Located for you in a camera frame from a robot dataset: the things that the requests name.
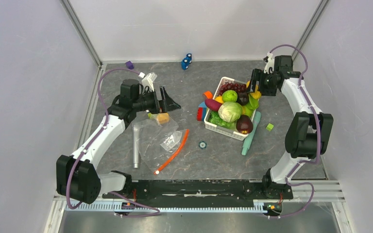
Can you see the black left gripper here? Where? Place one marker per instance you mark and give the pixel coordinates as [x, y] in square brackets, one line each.
[167, 104]

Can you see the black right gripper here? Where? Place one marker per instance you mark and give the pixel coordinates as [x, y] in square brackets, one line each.
[257, 75]

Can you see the fake yellow corn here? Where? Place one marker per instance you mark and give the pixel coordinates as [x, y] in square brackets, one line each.
[255, 95]

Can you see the small dark purple fruit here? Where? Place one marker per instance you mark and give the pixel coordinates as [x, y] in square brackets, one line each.
[242, 98]

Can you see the small green fake fruit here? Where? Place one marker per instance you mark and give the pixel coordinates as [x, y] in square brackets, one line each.
[229, 96]

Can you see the clear zip top bag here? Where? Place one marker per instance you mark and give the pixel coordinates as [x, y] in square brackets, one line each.
[160, 144]

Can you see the purple fake sweet potato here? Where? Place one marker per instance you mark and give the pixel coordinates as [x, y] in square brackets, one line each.
[212, 104]

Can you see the fake green cabbage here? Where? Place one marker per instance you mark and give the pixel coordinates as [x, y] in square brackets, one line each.
[230, 111]

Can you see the dark maroon fake fruit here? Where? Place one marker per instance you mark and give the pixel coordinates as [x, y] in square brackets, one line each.
[244, 125]

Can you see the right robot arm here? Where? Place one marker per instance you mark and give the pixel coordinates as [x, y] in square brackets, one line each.
[308, 134]

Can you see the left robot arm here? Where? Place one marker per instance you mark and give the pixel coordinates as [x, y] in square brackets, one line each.
[76, 175]

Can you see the dark red fake grapes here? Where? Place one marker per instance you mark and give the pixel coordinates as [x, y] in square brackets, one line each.
[237, 87]

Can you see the fake green apple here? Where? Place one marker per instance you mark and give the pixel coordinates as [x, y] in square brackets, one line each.
[247, 111]

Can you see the fake yellow lemon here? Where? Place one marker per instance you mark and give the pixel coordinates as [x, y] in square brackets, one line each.
[219, 99]

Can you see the fake green lettuce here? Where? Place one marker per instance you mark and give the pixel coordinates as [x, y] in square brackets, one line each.
[214, 118]

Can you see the yellow toy cylinder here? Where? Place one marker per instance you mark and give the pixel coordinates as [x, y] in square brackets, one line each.
[162, 118]

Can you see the red blue toy block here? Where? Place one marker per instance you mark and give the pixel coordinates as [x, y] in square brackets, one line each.
[201, 113]

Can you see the silver metal cylinder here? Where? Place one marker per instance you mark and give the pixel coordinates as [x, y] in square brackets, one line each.
[136, 153]

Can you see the orange toy cup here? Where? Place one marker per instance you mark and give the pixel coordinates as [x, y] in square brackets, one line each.
[207, 95]

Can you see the blue toy car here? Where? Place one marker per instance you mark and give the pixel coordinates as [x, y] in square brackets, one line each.
[186, 61]

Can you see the green white poker chip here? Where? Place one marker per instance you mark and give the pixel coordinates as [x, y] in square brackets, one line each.
[202, 145]

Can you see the small green cube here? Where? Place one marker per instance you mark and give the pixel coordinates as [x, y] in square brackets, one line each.
[269, 127]

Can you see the purple toy cube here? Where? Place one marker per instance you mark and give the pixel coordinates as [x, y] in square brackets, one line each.
[129, 65]

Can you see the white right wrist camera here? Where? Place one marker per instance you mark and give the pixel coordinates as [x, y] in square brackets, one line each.
[269, 60]

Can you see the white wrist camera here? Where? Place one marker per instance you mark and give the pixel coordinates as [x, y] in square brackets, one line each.
[147, 80]
[269, 60]

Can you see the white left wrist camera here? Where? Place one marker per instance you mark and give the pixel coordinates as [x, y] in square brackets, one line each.
[147, 80]

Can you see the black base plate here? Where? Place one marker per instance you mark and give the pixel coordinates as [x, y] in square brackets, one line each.
[202, 193]

